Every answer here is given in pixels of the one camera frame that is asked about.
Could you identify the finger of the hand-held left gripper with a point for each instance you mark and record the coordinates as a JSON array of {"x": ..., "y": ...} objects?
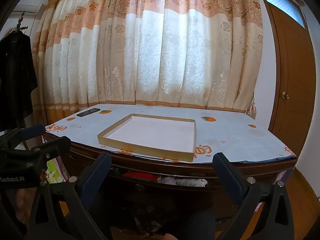
[
  {"x": 32, "y": 130},
  {"x": 55, "y": 143}
]

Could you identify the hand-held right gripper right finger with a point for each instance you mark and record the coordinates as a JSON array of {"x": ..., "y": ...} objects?
[{"x": 226, "y": 177}]

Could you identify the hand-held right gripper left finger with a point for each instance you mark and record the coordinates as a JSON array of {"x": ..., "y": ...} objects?
[{"x": 96, "y": 180}]

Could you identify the white pink underwear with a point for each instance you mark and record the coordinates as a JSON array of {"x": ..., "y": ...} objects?
[{"x": 196, "y": 182}]

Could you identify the dark wooden drawer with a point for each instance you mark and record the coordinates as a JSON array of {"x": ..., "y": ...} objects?
[{"x": 162, "y": 192}]

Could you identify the shallow beige cardboard tray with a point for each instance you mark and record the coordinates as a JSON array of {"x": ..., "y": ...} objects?
[{"x": 155, "y": 132}]

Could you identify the pink green printed cloth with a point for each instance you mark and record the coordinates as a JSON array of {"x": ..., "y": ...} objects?
[{"x": 53, "y": 172}]

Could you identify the black hanging coat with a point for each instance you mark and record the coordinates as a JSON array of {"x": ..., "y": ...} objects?
[{"x": 15, "y": 80}]

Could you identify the curtain tassel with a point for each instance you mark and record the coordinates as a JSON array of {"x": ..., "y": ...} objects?
[{"x": 251, "y": 110}]

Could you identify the brass door knob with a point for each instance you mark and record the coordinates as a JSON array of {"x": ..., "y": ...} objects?
[{"x": 285, "y": 95}]

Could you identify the wooden coat rack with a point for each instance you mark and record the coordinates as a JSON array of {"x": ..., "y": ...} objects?
[{"x": 21, "y": 22}]

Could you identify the brown wooden door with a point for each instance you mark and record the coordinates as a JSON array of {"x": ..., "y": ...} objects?
[{"x": 295, "y": 80}]

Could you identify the white air conditioner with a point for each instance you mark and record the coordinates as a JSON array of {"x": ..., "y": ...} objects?
[{"x": 27, "y": 5}]

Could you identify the beige orange floral curtain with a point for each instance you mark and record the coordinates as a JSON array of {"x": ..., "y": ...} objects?
[{"x": 162, "y": 55}]

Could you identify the frosted transom window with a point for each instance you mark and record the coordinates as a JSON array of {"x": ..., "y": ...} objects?
[{"x": 280, "y": 0}]

